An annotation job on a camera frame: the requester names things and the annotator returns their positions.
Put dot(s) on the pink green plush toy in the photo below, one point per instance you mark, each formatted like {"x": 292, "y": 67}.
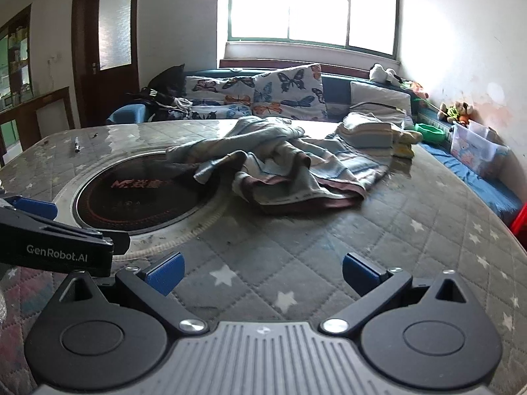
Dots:
{"x": 416, "y": 88}

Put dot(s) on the dark wooden display cabinet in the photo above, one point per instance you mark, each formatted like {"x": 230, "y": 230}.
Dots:
{"x": 24, "y": 103}

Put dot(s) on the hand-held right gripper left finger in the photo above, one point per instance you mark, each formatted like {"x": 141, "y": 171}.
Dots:
{"x": 165, "y": 275}

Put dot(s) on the large butterfly print pillow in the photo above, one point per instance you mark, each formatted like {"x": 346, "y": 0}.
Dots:
{"x": 292, "y": 90}

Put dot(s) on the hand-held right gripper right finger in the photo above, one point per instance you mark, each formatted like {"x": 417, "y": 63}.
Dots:
{"x": 361, "y": 275}

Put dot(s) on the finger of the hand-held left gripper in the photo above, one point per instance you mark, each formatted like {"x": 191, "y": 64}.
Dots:
{"x": 120, "y": 243}
{"x": 37, "y": 209}

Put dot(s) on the flat butterfly print cushion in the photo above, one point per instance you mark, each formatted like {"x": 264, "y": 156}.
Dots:
{"x": 222, "y": 112}

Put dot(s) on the striped blue pink sweater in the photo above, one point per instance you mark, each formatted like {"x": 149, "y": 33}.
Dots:
{"x": 288, "y": 164}

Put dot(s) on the white grey pillow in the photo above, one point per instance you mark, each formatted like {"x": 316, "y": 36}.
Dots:
{"x": 381, "y": 98}

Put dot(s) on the dark wooden glass door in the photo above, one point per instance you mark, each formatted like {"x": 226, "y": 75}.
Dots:
{"x": 86, "y": 49}

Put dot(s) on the brown plush toy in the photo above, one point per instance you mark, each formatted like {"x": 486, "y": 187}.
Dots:
{"x": 444, "y": 111}

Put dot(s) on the green framed window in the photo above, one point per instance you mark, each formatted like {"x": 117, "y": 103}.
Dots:
{"x": 308, "y": 4}

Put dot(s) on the grey quilted star table cover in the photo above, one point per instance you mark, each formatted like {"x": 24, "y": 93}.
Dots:
{"x": 288, "y": 255}

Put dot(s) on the round black induction cooktop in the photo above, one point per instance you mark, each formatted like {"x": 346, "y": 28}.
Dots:
{"x": 123, "y": 210}

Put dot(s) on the red plastic stool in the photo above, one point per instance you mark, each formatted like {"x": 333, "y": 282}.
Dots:
{"x": 521, "y": 226}

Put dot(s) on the panda plush toy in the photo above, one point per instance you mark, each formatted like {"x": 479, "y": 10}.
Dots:
{"x": 383, "y": 74}

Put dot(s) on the green plastic basin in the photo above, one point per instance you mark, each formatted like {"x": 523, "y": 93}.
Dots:
{"x": 430, "y": 132}

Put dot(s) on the black marker pen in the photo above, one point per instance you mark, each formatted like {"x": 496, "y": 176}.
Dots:
{"x": 76, "y": 145}

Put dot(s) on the clear plastic storage box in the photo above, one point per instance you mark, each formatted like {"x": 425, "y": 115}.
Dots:
{"x": 473, "y": 150}

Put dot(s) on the orange plush toy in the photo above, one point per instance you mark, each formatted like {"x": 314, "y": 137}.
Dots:
{"x": 465, "y": 113}

